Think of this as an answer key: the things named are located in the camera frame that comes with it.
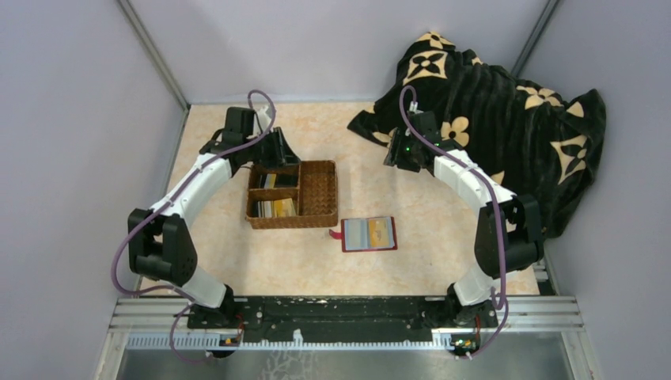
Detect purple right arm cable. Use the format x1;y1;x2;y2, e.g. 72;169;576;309
399;85;510;360

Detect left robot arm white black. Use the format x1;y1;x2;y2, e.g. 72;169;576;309
124;105;300;313

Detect cards in compartment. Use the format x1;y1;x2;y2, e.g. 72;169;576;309
257;173;298;189
252;200;275;218

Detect aluminium frame rail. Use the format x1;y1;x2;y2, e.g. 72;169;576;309
109;296;584;352

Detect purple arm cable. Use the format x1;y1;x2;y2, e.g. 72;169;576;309
110;89;277;366
399;85;510;360

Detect cards in upper compartment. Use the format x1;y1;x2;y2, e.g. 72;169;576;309
257;173;298;189

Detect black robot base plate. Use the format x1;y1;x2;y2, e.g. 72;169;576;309
187;296;499;344

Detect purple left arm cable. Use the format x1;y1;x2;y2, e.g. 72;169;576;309
110;89;277;366

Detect red leather card holder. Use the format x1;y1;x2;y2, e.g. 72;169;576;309
328;216;398;253

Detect cards in lower compartment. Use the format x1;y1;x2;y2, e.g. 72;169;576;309
252;200;275;218

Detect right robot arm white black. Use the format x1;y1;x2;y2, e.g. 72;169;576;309
385;112;544;307

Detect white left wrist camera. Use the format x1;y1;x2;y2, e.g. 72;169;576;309
255;104;275;135

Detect black floral blanket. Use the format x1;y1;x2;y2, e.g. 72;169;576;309
348;32;606;238

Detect brown wicker basket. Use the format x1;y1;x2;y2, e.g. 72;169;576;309
245;160;339;230

